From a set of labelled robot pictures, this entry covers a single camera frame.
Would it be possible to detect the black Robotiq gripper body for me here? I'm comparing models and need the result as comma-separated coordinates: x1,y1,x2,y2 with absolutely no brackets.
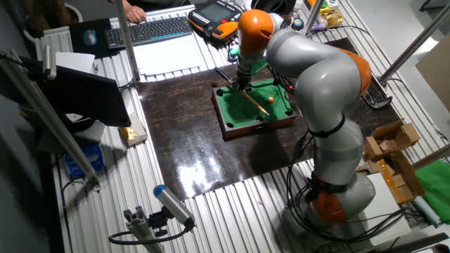
234,68,252,89

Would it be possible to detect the wooden pool cue black handle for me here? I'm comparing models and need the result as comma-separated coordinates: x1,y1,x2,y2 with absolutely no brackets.
214,66,271,117

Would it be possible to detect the mini green pool table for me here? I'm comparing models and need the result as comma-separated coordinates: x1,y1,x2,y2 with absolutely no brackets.
210,79,299,141

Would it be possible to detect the person's hand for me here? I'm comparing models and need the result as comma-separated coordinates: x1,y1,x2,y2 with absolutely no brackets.
124,4,147,24

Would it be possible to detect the grey orange teach pendant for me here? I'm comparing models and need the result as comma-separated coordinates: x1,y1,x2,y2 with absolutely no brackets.
188,0,243,39

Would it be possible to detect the dark marble pattern mat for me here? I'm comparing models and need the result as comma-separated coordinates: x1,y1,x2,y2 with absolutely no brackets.
136,37,401,201

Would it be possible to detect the white paper sheet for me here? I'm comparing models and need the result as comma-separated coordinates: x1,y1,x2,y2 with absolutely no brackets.
133,33,208,77
55,51,96,74

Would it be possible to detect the large black spool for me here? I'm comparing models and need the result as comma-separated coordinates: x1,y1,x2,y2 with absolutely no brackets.
251,0,297,15

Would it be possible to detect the black computer keyboard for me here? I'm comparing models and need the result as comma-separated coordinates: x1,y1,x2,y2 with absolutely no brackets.
104,16,193,49

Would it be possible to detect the gold shiny object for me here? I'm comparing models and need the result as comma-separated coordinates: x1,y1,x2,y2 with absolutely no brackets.
318,8,345,29

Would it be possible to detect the gold foil box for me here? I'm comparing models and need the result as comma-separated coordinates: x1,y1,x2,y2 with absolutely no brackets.
119,112,148,147

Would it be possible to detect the black flat monitor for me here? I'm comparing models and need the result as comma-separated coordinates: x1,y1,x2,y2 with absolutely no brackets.
0,56,131,128

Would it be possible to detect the dark computer mouse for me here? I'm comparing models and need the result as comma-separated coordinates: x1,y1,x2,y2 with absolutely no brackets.
83,29,98,46

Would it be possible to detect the brown cardboard box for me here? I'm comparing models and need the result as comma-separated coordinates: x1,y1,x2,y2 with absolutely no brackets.
361,119,421,162
354,150,426,207

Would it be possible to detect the black mouse pad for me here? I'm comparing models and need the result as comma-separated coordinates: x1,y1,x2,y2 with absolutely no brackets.
69,18,119,60

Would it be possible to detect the blue plastic packet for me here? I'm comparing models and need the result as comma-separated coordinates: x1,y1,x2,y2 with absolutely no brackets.
64,144,105,179

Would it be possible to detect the short aluminium profile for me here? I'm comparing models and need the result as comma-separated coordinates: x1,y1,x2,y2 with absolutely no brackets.
122,205,166,253

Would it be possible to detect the beige board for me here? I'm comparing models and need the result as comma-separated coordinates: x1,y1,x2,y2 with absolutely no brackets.
416,40,450,113

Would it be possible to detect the long aluminium boom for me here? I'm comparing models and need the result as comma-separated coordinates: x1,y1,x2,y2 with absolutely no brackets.
0,48,102,191

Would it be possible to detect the green cloth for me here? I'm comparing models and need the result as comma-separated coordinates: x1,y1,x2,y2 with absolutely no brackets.
416,160,450,224

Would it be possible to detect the pale blue rolled tube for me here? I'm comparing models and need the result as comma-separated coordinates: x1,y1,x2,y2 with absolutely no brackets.
413,195,442,228

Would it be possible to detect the aluminium frame post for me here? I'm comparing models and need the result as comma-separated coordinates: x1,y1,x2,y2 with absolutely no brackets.
300,0,326,38
411,143,450,170
378,3,450,85
114,0,141,84

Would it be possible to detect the grey camera blue cap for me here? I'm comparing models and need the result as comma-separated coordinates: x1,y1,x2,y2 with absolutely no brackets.
153,184,196,229

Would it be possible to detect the black rectangular frame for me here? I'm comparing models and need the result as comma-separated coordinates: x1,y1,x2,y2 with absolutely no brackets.
360,80,394,110

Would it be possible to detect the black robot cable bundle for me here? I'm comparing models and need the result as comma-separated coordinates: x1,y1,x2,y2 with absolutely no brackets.
284,133,409,243

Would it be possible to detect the black camera cable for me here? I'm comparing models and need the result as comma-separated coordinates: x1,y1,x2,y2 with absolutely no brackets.
108,224,193,246

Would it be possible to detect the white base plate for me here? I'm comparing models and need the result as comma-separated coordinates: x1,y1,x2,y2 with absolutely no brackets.
361,171,412,245

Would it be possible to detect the silver cylindrical camera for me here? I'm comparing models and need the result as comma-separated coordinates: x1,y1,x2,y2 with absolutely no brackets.
41,44,58,80

